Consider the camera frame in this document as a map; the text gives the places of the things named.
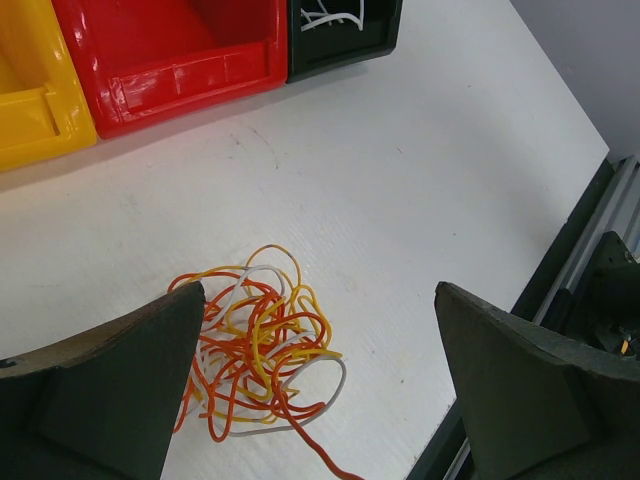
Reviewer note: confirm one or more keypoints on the right aluminium table rail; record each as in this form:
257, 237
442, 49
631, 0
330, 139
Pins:
590, 235

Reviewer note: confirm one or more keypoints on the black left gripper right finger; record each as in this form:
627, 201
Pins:
536, 404

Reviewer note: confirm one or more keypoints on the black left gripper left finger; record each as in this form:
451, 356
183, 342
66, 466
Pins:
101, 404

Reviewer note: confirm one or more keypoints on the red plastic bin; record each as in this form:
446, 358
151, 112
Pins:
144, 62

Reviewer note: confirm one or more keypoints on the yellow plastic bin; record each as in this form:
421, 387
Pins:
44, 112

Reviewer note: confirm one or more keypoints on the black plastic bin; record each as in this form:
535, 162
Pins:
326, 35

